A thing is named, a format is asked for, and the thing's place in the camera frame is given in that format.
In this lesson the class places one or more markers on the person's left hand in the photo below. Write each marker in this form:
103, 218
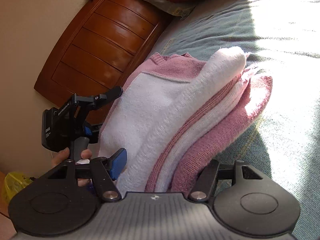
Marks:
63, 156

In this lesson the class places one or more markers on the green plaid bed blanket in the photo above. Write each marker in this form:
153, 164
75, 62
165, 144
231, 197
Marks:
282, 38

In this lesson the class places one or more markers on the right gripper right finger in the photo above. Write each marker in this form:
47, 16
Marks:
206, 183

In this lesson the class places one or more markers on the yellow plastic bag by headboard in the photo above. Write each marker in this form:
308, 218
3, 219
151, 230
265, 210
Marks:
13, 183

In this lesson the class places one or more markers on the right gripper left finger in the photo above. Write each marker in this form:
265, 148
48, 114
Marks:
105, 171

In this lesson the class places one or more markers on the pink and white sweater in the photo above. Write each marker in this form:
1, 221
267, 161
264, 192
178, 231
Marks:
176, 112

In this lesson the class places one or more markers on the wooden headboard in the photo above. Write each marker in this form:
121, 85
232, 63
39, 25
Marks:
105, 42

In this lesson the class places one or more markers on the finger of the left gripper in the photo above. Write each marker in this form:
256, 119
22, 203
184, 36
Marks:
93, 103
92, 131

